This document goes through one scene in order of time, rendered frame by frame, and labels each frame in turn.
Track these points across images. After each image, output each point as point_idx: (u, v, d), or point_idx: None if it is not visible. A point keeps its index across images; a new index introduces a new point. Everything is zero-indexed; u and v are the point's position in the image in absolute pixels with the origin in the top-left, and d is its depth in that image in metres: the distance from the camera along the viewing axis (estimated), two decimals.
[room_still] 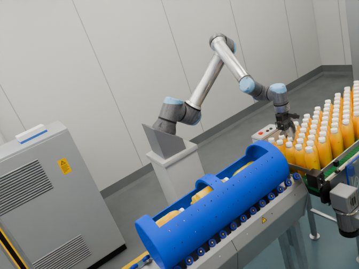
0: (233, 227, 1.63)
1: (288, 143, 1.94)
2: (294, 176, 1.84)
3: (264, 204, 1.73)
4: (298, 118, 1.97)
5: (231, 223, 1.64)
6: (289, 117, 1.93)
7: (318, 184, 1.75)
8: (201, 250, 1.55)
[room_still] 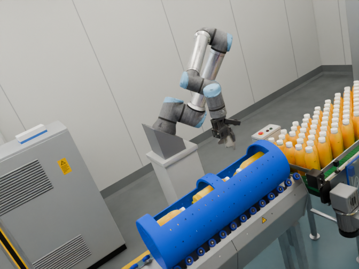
0: (232, 227, 1.63)
1: (288, 143, 1.94)
2: (294, 176, 1.84)
3: (264, 204, 1.73)
4: (239, 124, 1.71)
5: (232, 222, 1.64)
6: (227, 123, 1.67)
7: (318, 184, 1.75)
8: (202, 250, 1.55)
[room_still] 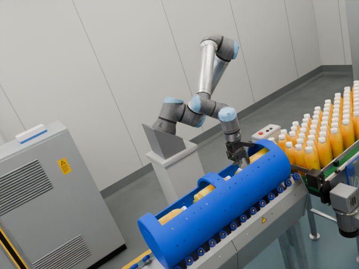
0: (232, 227, 1.63)
1: (288, 143, 1.94)
2: (294, 176, 1.84)
3: (263, 205, 1.72)
4: (254, 146, 1.72)
5: (233, 222, 1.65)
6: (242, 145, 1.68)
7: (318, 184, 1.75)
8: (202, 251, 1.55)
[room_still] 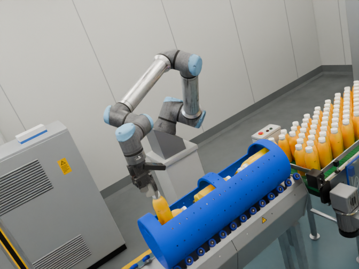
0: (232, 227, 1.63)
1: None
2: (294, 176, 1.84)
3: (263, 205, 1.72)
4: (164, 169, 1.44)
5: (233, 222, 1.65)
6: (148, 169, 1.40)
7: (318, 184, 1.75)
8: (202, 251, 1.55)
